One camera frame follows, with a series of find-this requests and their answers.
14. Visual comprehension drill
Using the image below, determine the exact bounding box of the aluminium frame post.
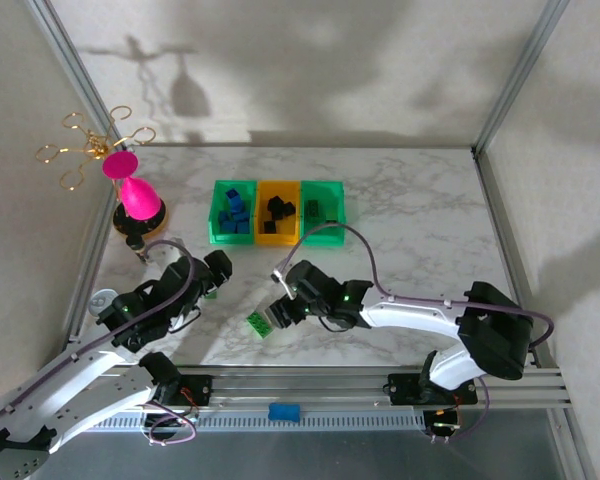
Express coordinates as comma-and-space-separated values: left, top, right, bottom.
23, 0, 131, 151
471, 0, 574, 156

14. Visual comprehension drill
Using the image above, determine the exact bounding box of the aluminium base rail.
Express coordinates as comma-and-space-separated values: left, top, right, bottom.
32, 364, 564, 412

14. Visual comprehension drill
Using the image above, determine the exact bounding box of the orange plastic bin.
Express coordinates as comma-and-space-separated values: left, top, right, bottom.
253, 179, 302, 247

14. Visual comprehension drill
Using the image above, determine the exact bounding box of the aluminium table edge rail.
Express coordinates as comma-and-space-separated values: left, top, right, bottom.
472, 147, 599, 480
129, 141, 477, 151
62, 144, 131, 351

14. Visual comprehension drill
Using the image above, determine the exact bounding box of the blue brick on rail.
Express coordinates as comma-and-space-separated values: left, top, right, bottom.
268, 401, 301, 423

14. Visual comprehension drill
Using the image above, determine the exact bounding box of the grey slotted cable duct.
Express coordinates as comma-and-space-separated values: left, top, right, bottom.
87, 412, 429, 432

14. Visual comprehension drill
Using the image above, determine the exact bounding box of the pink cone stand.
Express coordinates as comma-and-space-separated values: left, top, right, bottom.
102, 151, 162, 221

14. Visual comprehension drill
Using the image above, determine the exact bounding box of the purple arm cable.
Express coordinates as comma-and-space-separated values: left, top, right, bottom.
271, 222, 555, 445
0, 239, 199, 446

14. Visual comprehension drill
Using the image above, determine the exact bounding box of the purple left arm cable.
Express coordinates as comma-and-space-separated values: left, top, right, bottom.
0, 239, 199, 446

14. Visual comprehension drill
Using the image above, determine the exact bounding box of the green bin with blue bricks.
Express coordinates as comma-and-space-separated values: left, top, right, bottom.
208, 179, 258, 246

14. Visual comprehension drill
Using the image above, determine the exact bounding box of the gold wine glass rack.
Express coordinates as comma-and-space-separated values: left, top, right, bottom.
34, 104, 170, 239

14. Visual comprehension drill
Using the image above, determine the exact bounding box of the grey metal panel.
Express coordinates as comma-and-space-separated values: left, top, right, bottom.
44, 429, 581, 480

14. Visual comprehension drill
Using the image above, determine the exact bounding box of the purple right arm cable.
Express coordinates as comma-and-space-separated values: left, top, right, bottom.
271, 222, 555, 445

